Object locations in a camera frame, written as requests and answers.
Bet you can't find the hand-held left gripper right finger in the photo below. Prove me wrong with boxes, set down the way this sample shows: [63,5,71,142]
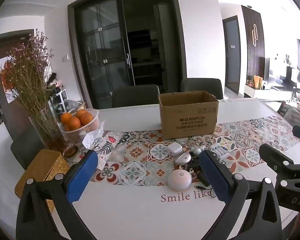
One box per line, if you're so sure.
[199,150,282,240]

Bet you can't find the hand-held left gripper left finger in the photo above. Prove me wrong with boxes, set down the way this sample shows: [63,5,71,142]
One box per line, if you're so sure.
[16,150,99,240]

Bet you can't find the silver oval case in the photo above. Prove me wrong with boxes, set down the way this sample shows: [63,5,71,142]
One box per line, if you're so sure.
[174,151,193,167]

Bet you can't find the brown cardboard box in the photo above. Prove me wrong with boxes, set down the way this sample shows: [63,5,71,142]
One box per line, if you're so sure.
[158,91,220,140]

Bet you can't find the white battery charger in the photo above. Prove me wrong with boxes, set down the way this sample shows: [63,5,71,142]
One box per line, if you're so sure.
[209,142,232,160]

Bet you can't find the small dish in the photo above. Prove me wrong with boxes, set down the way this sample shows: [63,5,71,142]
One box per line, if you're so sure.
[64,145,79,162]

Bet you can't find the white astronaut figurine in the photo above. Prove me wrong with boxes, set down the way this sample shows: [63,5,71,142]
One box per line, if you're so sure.
[190,146,205,157]

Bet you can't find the pink round night light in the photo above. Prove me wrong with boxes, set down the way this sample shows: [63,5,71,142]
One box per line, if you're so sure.
[167,166,193,190]

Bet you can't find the white tissue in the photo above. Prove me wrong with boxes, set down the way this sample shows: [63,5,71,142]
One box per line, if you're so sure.
[82,121,105,148]

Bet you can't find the leaf print cloth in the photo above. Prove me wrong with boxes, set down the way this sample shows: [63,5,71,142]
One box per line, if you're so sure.
[90,130,122,170]

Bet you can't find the gold tissue box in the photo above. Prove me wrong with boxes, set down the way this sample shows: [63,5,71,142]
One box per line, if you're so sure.
[14,149,70,213]

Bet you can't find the white fruit basket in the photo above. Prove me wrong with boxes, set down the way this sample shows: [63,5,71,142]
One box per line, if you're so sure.
[57,109,100,143]

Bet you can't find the white power adapter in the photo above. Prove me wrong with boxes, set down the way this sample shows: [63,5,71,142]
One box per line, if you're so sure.
[167,142,183,157]

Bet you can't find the white tv cabinet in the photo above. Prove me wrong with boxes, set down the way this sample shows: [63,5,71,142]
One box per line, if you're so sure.
[244,83,293,102]

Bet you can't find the glass vase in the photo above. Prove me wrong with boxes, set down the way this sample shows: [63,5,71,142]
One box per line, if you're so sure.
[28,107,65,153]

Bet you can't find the grey dining chair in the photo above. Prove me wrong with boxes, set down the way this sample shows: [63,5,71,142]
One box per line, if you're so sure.
[10,127,44,170]
[112,84,161,110]
[180,78,224,100]

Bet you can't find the television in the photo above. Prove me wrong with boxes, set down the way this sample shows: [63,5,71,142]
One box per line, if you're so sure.
[263,57,271,83]

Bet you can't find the white shelf unit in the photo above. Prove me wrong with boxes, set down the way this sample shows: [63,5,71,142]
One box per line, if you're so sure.
[47,72,68,113]

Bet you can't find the brown wooden door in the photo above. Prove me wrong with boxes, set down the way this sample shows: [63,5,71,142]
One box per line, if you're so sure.
[0,29,37,140]

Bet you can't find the dark interior door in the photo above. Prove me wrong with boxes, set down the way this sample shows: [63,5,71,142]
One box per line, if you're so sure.
[222,15,240,94]

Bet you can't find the dried flower bouquet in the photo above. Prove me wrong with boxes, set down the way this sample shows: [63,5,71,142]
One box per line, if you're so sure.
[1,29,54,120]

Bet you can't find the dark glass sliding door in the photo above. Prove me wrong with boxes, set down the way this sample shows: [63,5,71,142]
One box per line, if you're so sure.
[67,0,188,109]

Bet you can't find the black power adapter with cable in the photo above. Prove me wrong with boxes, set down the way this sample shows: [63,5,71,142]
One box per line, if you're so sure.
[194,170,217,198]

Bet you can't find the metal wall ornament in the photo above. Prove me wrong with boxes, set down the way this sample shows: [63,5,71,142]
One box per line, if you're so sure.
[251,23,258,47]

